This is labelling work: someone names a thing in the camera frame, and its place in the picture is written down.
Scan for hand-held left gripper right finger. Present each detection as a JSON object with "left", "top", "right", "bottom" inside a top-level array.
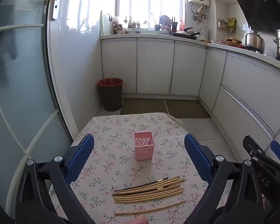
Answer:
[{"left": 184, "top": 133, "right": 271, "bottom": 224}]

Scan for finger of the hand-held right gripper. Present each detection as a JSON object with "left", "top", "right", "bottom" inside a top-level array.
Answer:
[
  {"left": 270, "top": 140, "right": 280, "bottom": 167},
  {"left": 243, "top": 135, "right": 269, "bottom": 160}
]

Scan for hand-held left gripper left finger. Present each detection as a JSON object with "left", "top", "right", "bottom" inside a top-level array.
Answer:
[{"left": 15, "top": 133, "right": 96, "bottom": 224}]

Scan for pink perforated plastic basket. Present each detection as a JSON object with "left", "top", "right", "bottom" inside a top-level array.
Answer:
[{"left": 134, "top": 131, "right": 155, "bottom": 161}]

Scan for bunch of bamboo chopsticks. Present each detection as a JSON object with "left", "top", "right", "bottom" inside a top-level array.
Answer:
[{"left": 113, "top": 176, "right": 186, "bottom": 203}]

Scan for dark brown chopstick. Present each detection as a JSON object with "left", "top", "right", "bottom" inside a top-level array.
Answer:
[
  {"left": 120, "top": 178, "right": 169, "bottom": 192},
  {"left": 111, "top": 185, "right": 172, "bottom": 196}
]

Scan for pale bamboo chopstick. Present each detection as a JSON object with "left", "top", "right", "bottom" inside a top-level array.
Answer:
[{"left": 113, "top": 200, "right": 187, "bottom": 215}]

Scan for person's left hand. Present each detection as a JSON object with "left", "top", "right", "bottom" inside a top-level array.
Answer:
[{"left": 127, "top": 216, "right": 150, "bottom": 224}]

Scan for white cabinet drawer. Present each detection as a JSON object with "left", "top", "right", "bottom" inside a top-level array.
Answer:
[
  {"left": 220, "top": 52, "right": 280, "bottom": 134},
  {"left": 212, "top": 86, "right": 280, "bottom": 168}
]

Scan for floral tablecloth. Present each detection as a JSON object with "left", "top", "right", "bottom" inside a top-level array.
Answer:
[{"left": 49, "top": 112, "right": 227, "bottom": 224}]

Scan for brown floor mat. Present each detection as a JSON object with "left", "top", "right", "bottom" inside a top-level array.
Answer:
[
  {"left": 164, "top": 99, "right": 212, "bottom": 119},
  {"left": 120, "top": 98, "right": 169, "bottom": 115}
]

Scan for brown wicker trash bin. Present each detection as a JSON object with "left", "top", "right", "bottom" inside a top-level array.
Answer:
[{"left": 98, "top": 78, "right": 124, "bottom": 112}]

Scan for white cabinet door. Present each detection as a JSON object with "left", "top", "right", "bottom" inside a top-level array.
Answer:
[
  {"left": 170, "top": 41, "right": 207, "bottom": 97},
  {"left": 137, "top": 39, "right": 175, "bottom": 95},
  {"left": 198, "top": 49, "right": 227, "bottom": 112},
  {"left": 101, "top": 39, "right": 138, "bottom": 94}
]

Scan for red bin liner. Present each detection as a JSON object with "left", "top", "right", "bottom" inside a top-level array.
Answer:
[{"left": 98, "top": 78, "right": 124, "bottom": 87}]

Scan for frosted glass door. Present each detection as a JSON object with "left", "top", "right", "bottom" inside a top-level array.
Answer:
[{"left": 0, "top": 0, "right": 78, "bottom": 224}]

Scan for steel kettle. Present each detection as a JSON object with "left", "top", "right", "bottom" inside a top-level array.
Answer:
[{"left": 245, "top": 26, "right": 265, "bottom": 53}]

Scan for basket with food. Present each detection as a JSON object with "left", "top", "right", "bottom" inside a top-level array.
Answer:
[{"left": 225, "top": 37, "right": 242, "bottom": 45}]

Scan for yellow packet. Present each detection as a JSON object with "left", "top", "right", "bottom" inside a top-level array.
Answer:
[{"left": 227, "top": 17, "right": 237, "bottom": 33}]

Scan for black frying pan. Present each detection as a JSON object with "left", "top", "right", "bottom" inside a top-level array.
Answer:
[{"left": 172, "top": 27, "right": 201, "bottom": 40}]

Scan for black pot with stick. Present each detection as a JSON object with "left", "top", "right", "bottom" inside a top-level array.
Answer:
[{"left": 150, "top": 13, "right": 161, "bottom": 31}]

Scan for white cutting board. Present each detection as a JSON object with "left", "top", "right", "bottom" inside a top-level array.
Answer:
[{"left": 99, "top": 10, "right": 113, "bottom": 36}]

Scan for steel basin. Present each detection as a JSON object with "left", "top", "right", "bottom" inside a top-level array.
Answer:
[{"left": 125, "top": 28, "right": 143, "bottom": 35}]

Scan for dark range hood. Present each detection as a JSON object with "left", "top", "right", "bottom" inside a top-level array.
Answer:
[{"left": 225, "top": 0, "right": 280, "bottom": 32}]

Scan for grey cloth bundle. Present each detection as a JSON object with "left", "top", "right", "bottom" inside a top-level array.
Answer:
[{"left": 159, "top": 15, "right": 173, "bottom": 27}]

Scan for kitchen window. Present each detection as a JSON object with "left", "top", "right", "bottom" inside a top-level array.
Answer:
[{"left": 65, "top": 0, "right": 187, "bottom": 32}]

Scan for small wall rack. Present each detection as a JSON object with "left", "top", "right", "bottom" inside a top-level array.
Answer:
[{"left": 217, "top": 18, "right": 228, "bottom": 31}]

